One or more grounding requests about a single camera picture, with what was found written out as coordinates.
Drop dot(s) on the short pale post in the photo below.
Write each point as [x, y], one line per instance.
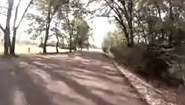
[29, 50]

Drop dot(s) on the grey-brown paved road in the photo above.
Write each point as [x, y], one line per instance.
[73, 86]

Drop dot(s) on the dense wood with bushes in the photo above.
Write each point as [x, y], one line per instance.
[155, 39]

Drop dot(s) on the row of roadside trees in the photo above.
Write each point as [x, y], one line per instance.
[45, 39]

